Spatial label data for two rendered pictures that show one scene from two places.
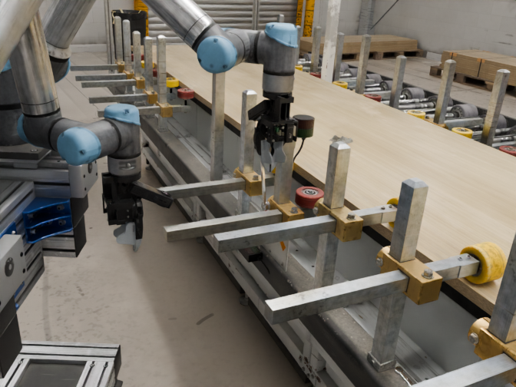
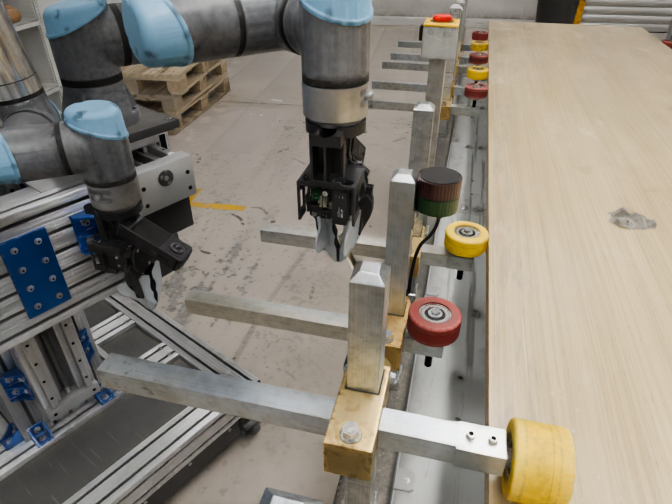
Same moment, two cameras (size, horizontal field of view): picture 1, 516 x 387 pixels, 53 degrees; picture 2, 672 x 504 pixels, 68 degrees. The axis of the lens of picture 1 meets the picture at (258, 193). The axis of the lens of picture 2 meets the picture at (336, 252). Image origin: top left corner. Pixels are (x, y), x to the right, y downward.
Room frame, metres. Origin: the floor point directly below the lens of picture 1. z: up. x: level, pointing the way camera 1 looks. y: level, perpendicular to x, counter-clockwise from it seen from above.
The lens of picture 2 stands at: (0.80, -0.41, 1.40)
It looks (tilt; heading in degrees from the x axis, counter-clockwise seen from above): 34 degrees down; 40
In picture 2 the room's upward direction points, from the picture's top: straight up
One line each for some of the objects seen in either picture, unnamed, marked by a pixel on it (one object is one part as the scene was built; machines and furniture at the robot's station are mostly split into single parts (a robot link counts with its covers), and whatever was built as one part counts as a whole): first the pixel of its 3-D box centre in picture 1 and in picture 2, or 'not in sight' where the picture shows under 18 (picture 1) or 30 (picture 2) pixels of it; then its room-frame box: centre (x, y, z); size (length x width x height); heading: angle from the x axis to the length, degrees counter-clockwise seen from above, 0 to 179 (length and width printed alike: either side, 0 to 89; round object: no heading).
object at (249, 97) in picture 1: (246, 163); (413, 221); (1.57, 0.04, 0.89); 0.03 x 0.03 x 0.48; 26
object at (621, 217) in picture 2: (341, 138); (632, 217); (1.83, -0.29, 0.91); 0.09 x 0.07 x 0.02; 94
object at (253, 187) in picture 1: (248, 180); (409, 247); (1.55, 0.03, 0.84); 0.13 x 0.06 x 0.05; 26
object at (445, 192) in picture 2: (302, 121); (439, 183); (1.37, -0.11, 1.10); 0.06 x 0.06 x 0.02
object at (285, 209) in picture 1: (285, 212); (392, 328); (1.33, -0.08, 0.85); 0.13 x 0.06 x 0.05; 26
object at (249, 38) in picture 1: (236, 46); (274, 16); (1.25, 0.07, 1.30); 0.11 x 0.11 x 0.08; 76
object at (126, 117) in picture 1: (121, 130); (99, 143); (1.11, 0.31, 1.13); 0.09 x 0.08 x 0.11; 153
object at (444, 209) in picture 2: (302, 130); (437, 199); (1.37, -0.11, 1.07); 0.06 x 0.06 x 0.02
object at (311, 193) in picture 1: (308, 208); (431, 338); (1.34, -0.15, 0.85); 0.08 x 0.08 x 0.11
